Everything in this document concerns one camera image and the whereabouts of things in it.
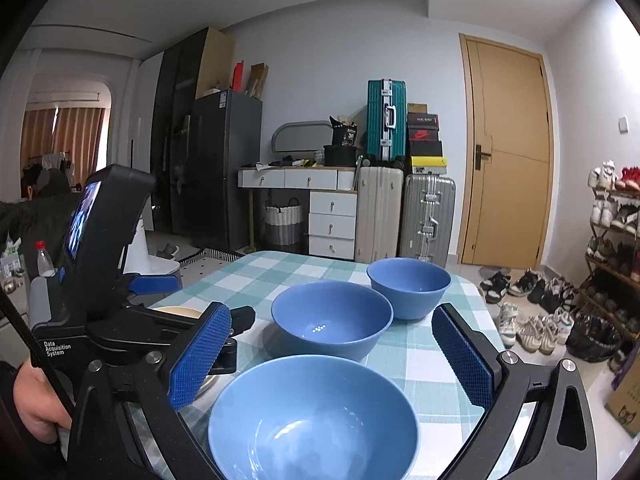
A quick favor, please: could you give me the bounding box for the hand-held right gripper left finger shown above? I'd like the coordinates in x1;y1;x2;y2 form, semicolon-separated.
67;301;236;480

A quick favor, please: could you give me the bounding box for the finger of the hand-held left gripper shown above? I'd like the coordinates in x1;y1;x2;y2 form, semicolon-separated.
207;337;239;377
229;306;257;336

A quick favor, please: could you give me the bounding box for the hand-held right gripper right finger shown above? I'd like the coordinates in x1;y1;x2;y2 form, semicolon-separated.
431;304;598;480

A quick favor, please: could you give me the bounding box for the cream round plate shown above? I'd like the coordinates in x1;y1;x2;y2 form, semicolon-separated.
197;370;222;402
156;305;205;319

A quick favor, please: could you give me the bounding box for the blue bowl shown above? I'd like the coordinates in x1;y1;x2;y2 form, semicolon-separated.
207;355;422;480
366;258;452;322
271;280;394;362

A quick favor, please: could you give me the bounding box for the person's left hand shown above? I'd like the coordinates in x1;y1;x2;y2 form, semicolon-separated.
12;360;74;439

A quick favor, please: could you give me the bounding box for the white cylindrical appliance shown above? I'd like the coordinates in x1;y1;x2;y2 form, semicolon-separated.
125;210;151;272

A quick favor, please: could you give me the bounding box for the grey white side table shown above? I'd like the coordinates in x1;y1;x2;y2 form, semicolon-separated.
145;255;183;281

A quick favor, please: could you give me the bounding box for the clear plastic bottle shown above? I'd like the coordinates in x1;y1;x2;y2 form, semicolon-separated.
36;241;57;279

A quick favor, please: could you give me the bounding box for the black white striped rug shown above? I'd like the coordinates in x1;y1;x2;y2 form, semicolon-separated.
179;247;242;267

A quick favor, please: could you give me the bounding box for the teal checkered tablecloth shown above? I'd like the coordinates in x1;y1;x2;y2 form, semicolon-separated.
122;250;506;480

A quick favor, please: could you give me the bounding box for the pile of assorted shoes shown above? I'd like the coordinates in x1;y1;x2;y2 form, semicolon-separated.
479;267;581;356

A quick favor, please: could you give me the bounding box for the dark grey quilted bag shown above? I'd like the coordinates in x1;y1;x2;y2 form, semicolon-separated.
0;167;76;281

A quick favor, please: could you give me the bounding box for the grey white woven basket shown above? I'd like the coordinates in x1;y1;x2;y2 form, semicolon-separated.
263;199;304;247

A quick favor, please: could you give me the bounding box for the brown curtain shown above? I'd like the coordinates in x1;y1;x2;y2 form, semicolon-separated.
20;105;108;196

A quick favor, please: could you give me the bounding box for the cream trash bin black bag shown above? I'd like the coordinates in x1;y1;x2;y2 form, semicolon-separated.
565;310;624;364

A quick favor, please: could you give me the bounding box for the dark grey refrigerator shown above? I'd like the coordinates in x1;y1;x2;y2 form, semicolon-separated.
192;89;264;254

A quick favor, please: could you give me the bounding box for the white drawer desk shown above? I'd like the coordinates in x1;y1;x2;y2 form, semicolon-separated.
237;162;360;261

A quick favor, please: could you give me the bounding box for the silver suitcase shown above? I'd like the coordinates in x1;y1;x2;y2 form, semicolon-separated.
398;172;457;269

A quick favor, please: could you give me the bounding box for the dark wardrobe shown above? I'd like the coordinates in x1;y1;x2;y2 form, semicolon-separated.
150;27;236;249

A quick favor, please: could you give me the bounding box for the cream suitcase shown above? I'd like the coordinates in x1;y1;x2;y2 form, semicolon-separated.
355;164;405;264

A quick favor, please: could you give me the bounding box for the brown printed cardboard box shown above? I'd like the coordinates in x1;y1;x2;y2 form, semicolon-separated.
604;355;640;439

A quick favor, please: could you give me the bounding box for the black round box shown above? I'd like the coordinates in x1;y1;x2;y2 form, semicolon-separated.
322;144;359;167

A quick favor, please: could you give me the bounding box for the oval grey framed mirror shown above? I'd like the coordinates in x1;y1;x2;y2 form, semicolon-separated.
271;120;341;154

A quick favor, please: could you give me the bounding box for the yellow shoe box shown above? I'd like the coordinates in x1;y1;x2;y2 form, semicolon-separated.
410;156;449;176

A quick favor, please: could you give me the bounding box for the large tan cardboard box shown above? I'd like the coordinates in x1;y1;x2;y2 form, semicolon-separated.
195;27;235;99

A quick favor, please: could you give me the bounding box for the black shopping bag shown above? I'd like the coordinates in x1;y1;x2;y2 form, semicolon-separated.
328;115;362;150

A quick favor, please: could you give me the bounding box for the shoe rack with shoes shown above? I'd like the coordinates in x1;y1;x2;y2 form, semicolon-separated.
585;160;640;356

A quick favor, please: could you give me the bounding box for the tan wooden door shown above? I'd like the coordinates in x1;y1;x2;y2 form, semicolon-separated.
459;33;556;267

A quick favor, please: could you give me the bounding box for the small cardboard box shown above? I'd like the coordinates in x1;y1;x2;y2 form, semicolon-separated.
247;62;269;100

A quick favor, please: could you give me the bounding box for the teal suitcase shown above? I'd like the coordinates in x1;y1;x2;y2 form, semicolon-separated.
366;79;408;162

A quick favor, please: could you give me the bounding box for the black cable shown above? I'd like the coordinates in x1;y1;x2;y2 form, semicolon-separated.
0;290;76;411

